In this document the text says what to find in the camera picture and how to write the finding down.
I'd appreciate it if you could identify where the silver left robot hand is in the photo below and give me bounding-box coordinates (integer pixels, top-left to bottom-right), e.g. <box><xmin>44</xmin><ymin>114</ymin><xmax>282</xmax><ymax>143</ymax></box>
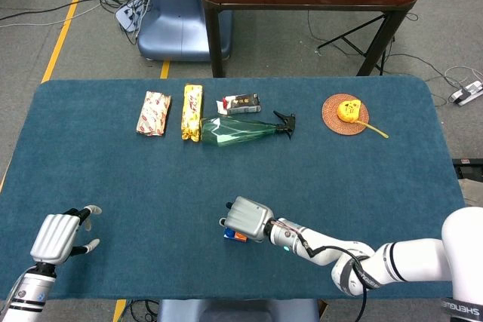
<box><xmin>29</xmin><ymin>204</ymin><xmax>103</xmax><ymax>265</ymax></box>

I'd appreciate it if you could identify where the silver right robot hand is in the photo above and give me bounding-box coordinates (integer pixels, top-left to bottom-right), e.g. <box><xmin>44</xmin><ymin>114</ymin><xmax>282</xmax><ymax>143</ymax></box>
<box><xmin>219</xmin><ymin>196</ymin><xmax>275</xmax><ymax>243</ymax></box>

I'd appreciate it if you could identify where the green spray bottle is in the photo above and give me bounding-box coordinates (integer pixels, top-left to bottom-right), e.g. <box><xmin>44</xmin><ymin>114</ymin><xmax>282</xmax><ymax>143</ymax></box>
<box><xmin>199</xmin><ymin>110</ymin><xmax>297</xmax><ymax>148</ymax></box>

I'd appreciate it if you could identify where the blue grey robot torso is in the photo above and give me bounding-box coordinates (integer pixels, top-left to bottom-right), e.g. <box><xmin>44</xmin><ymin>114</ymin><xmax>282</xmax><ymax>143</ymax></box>
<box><xmin>157</xmin><ymin>298</ymin><xmax>321</xmax><ymax>322</ymax></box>

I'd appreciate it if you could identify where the gold yellow snack packet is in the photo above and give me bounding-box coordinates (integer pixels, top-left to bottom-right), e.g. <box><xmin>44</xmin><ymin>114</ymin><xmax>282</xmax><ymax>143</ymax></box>
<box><xmin>181</xmin><ymin>84</ymin><xmax>204</xmax><ymax>143</ymax></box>

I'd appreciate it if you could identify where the round woven coaster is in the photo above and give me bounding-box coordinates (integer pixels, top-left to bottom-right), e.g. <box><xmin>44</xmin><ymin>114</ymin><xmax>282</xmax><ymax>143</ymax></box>
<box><xmin>321</xmin><ymin>94</ymin><xmax>370</xmax><ymax>136</ymax></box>

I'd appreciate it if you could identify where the red white snack packet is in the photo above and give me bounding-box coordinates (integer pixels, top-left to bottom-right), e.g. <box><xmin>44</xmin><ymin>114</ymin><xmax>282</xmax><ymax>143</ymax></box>
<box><xmin>136</xmin><ymin>90</ymin><xmax>172</xmax><ymax>137</ymax></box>

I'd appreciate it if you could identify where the yellow toy with stick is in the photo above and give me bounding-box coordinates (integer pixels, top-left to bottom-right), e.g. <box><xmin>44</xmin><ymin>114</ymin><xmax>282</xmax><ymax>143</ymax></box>
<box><xmin>336</xmin><ymin>99</ymin><xmax>389</xmax><ymax>140</ymax></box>

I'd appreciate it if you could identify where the blue grey machine base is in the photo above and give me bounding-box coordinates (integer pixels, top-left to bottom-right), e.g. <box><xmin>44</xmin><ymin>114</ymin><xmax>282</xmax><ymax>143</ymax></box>
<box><xmin>137</xmin><ymin>0</ymin><xmax>233</xmax><ymax>62</ymax></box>

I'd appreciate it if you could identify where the white power strip with plugs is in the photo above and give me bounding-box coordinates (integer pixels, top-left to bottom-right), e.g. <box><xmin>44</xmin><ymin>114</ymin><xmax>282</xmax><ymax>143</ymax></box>
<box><xmin>115</xmin><ymin>0</ymin><xmax>146</xmax><ymax>31</ymax></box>

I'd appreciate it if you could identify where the white power strip black plug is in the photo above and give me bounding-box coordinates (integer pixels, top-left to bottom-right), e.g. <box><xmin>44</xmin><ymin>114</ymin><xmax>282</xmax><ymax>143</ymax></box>
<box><xmin>451</xmin><ymin>80</ymin><xmax>483</xmax><ymax>106</ymax></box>

